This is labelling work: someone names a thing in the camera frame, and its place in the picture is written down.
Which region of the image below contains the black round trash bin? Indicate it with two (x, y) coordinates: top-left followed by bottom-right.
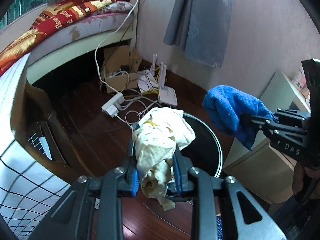
(165, 112), (223, 203)

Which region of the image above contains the white power strip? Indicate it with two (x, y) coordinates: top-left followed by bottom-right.
(101, 92), (125, 118)

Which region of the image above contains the yellow cable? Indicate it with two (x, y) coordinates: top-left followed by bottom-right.
(124, 64), (161, 99)

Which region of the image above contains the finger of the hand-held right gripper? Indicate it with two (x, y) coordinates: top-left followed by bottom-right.
(239, 114), (278, 133)
(274, 108), (311, 122)

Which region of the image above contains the wooden table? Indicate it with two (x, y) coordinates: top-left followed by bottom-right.
(11, 79), (84, 182)

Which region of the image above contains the white router with antennas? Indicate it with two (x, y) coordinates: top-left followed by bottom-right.
(137, 53), (168, 96)

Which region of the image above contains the bed with red blanket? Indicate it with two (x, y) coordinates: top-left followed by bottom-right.
(0, 0), (134, 77)

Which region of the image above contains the blue towel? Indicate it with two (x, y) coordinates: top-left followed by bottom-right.
(202, 85), (275, 152)

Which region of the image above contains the person's right hand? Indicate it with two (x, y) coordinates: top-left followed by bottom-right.
(292, 161), (320, 196)

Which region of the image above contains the grey curtain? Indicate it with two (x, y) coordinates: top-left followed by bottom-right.
(163, 0), (234, 68)

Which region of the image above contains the yellowish cloth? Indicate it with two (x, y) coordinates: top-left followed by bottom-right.
(131, 107), (196, 212)

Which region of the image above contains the cardboard box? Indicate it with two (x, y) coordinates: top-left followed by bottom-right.
(102, 44), (143, 95)

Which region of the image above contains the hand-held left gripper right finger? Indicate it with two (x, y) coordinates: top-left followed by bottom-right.
(172, 142), (287, 240)

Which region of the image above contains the window with green curtain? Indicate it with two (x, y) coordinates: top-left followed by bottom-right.
(0, 0), (59, 29)

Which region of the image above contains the white grid tablecloth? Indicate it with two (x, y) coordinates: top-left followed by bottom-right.
(0, 52), (73, 227)

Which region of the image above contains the bed with white frame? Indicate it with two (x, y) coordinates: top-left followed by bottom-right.
(25, 12), (139, 85)

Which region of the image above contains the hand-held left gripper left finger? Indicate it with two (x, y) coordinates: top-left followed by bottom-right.
(27, 140), (139, 240)

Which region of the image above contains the white flat router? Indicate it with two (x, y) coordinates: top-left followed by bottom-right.
(158, 85), (178, 106)

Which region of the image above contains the white cabinet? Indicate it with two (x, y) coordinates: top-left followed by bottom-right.
(222, 69), (311, 205)

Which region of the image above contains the thick white cable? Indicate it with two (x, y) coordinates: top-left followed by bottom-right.
(94, 0), (140, 90)

